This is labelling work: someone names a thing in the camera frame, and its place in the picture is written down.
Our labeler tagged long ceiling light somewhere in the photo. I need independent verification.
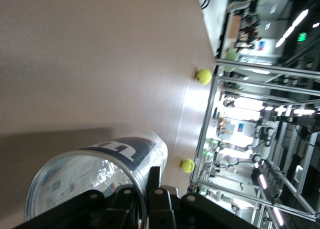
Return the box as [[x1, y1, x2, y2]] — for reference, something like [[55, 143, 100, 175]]
[[274, 9, 310, 49]]

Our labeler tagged clear plastic tennis ball can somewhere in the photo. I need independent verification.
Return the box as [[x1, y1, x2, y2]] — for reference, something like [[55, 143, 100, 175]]
[[24, 130, 169, 222]]

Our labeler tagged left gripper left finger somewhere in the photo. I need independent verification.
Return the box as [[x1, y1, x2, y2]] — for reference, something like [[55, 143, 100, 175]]
[[104, 184, 146, 229]]

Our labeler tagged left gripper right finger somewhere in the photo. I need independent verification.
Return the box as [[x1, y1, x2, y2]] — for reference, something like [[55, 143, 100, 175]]
[[146, 165, 180, 229]]

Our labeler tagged aluminium extrusion frame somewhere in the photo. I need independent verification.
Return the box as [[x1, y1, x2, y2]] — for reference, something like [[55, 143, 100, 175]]
[[188, 57, 320, 229]]

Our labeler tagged yellow tennis ball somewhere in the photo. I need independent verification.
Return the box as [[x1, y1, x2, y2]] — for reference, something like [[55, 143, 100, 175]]
[[180, 158, 196, 174], [195, 68, 213, 86]]

